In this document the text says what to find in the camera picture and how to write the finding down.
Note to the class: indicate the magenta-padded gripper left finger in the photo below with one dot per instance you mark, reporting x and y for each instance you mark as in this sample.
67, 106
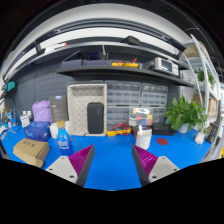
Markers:
58, 166

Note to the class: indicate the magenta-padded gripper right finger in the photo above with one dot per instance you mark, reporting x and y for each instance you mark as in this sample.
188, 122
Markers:
165, 166

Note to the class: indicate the blue drink bottle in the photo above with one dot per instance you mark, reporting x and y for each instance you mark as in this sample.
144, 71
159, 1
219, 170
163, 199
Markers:
64, 141

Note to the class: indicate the flat round red coaster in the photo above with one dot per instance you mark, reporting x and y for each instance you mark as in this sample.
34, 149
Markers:
162, 141

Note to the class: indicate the brown cardboard box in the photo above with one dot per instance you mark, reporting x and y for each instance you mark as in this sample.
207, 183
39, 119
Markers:
30, 151

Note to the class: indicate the white paper cup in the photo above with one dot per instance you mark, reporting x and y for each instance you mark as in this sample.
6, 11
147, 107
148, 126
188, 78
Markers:
144, 140

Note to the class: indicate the black flat tray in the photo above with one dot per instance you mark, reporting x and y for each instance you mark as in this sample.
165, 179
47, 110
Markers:
163, 130

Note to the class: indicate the blue carton box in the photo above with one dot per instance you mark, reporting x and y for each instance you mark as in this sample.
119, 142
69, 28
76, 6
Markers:
36, 131

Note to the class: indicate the black labelled box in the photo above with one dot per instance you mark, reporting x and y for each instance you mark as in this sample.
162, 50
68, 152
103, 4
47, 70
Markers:
134, 130

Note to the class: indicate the grey small-parts drawer cabinet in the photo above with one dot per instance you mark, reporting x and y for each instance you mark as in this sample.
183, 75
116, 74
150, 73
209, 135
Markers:
154, 95
159, 115
123, 93
116, 117

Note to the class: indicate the green potted plant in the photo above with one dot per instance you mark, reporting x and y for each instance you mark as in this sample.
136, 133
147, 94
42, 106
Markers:
183, 115

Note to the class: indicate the clear box with colourful parts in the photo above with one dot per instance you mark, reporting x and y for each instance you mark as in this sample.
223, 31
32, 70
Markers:
141, 116

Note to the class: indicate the small white adapter box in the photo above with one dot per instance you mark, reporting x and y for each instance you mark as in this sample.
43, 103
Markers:
25, 120

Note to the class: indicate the purple plastic bag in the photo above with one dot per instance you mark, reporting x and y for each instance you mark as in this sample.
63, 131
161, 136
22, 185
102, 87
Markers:
41, 111

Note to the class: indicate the dark grey flat box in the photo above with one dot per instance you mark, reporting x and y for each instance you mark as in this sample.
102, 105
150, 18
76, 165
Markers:
59, 108

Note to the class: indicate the white perforated tray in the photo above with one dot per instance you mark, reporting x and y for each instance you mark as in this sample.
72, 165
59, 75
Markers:
77, 110

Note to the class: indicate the black zip case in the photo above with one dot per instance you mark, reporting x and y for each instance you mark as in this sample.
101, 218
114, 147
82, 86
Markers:
95, 118

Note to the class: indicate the grey pegboard panel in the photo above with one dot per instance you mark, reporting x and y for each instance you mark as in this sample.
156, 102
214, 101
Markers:
36, 86

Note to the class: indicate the grey oscilloscope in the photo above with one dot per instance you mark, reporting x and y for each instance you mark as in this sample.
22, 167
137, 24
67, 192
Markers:
165, 65

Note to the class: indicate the black workbench shelf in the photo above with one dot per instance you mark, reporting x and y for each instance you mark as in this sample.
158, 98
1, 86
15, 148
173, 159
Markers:
123, 71

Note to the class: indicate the white shelf unit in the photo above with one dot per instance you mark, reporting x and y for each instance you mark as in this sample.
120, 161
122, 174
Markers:
206, 66

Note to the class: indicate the small black rounded case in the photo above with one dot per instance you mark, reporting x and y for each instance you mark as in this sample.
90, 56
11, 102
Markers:
131, 40

